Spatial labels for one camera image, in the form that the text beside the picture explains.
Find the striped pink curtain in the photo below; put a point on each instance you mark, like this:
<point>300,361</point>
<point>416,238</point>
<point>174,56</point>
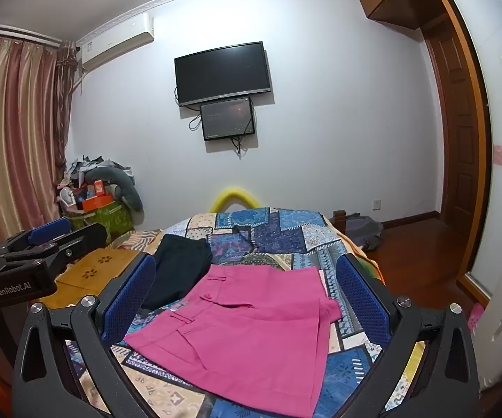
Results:
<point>16,139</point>

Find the small wooden folding table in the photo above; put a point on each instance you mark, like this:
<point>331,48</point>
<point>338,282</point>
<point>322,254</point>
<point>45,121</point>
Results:
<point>98,268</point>

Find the dark pants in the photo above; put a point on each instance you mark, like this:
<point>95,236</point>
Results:
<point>177,270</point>

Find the green bag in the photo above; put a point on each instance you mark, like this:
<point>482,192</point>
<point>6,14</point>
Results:
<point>107,222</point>

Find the large black wall television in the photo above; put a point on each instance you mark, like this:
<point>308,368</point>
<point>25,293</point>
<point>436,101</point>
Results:
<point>222,74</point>

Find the orange box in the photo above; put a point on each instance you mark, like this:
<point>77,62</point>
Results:
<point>96,203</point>

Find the yellow fleece blanket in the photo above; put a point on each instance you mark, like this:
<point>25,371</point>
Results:
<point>364,252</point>

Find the pink slipper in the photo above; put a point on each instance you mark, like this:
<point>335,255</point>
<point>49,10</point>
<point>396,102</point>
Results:
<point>474,320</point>

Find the white air conditioner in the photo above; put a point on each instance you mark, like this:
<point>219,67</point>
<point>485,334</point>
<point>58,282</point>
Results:
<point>116,43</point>

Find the white wall socket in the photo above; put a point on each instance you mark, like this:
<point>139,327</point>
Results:
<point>376,204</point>

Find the grey backpack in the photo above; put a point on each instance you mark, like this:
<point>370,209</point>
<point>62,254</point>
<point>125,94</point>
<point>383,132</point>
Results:
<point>366,233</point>

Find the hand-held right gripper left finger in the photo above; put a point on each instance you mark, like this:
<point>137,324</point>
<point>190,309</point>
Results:
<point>131,296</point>

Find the patchwork patterned bed sheet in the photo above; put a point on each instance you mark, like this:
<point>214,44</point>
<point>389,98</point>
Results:
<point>294,235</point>

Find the wooden bed post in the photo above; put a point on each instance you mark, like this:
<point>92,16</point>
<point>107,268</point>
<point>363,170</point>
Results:
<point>339,218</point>

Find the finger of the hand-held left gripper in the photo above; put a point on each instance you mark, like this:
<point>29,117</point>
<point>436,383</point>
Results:
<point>81,239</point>
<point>48,230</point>

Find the small black wall monitor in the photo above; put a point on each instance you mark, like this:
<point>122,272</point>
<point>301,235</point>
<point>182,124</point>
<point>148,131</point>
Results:
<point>228,117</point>

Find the brown wooden door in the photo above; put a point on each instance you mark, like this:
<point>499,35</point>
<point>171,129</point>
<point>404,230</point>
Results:
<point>455,130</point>

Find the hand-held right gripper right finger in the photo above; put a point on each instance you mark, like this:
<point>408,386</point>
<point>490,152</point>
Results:
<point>362,300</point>

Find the pink pants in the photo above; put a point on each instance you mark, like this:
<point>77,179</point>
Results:
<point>251,326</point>

